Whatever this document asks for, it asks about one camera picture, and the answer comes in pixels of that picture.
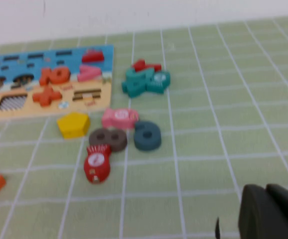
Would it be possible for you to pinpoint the orange plus sign piece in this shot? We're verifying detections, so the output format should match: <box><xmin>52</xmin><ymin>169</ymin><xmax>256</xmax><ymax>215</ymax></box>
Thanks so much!
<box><xmin>32</xmin><ymin>86</ymin><xmax>62</xmax><ymax>107</ymax></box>

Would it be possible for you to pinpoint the green checked tablecloth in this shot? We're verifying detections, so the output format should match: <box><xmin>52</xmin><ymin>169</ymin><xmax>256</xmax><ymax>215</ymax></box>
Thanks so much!
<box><xmin>0</xmin><ymin>14</ymin><xmax>288</xmax><ymax>239</ymax></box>

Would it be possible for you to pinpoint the red wooden fish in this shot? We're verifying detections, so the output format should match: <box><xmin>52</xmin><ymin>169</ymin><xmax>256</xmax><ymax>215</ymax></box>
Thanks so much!
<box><xmin>83</xmin><ymin>144</ymin><xmax>112</xmax><ymax>184</ymax></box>

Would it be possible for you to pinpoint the pink wooden fish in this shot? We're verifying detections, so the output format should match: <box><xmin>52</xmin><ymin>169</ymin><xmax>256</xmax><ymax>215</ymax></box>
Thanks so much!
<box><xmin>101</xmin><ymin>108</ymin><xmax>139</xmax><ymax>130</ymax></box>

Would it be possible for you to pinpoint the pink greater-than sign piece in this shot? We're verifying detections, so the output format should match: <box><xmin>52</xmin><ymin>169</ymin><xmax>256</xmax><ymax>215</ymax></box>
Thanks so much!
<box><xmin>77</xmin><ymin>64</ymin><xmax>102</xmax><ymax>82</ymax></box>

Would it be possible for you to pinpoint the teal number four piece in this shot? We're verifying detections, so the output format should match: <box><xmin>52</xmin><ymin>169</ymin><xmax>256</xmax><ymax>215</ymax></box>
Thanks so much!
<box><xmin>121</xmin><ymin>72</ymin><xmax>157</xmax><ymax>98</ymax></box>

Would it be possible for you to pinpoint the brown number eight piece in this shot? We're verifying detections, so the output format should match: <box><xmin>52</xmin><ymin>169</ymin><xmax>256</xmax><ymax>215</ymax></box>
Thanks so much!
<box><xmin>88</xmin><ymin>128</ymin><xmax>129</xmax><ymax>152</ymax></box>

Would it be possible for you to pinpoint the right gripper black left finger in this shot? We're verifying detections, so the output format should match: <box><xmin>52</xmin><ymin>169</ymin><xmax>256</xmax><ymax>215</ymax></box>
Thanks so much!
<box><xmin>238</xmin><ymin>184</ymin><xmax>288</xmax><ymax>239</ymax></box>

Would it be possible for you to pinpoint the red minus sign piece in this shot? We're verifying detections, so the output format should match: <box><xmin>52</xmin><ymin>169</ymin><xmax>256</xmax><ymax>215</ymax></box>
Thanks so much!
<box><xmin>81</xmin><ymin>49</ymin><xmax>105</xmax><ymax>63</ymax></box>

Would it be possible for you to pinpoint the yellow pentagon piece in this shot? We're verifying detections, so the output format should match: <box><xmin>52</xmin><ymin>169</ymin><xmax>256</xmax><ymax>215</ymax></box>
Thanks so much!
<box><xmin>56</xmin><ymin>112</ymin><xmax>90</xmax><ymax>139</ymax></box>

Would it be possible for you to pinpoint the red number seven piece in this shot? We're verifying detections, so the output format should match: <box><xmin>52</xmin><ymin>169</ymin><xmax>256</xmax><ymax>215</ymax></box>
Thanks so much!
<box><xmin>131</xmin><ymin>59</ymin><xmax>162</xmax><ymax>73</ymax></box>

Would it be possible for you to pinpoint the teal wooden fish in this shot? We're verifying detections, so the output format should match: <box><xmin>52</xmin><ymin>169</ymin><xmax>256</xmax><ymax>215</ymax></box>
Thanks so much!
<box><xmin>145</xmin><ymin>70</ymin><xmax>171</xmax><ymax>95</ymax></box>

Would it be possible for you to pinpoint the orange number ten piece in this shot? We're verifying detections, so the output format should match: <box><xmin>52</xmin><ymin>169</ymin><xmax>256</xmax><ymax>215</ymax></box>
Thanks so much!
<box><xmin>39</xmin><ymin>66</ymin><xmax>71</xmax><ymax>87</ymax></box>

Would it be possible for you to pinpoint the dark teal number piece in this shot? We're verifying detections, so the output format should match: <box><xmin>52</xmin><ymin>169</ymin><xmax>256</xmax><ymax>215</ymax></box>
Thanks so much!
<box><xmin>133</xmin><ymin>120</ymin><xmax>162</xmax><ymax>152</ymax></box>

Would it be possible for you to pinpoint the colourful wooden number puzzle board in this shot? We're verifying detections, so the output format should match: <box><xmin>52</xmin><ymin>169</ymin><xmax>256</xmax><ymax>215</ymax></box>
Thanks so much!
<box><xmin>0</xmin><ymin>44</ymin><xmax>115</xmax><ymax>121</ymax></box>

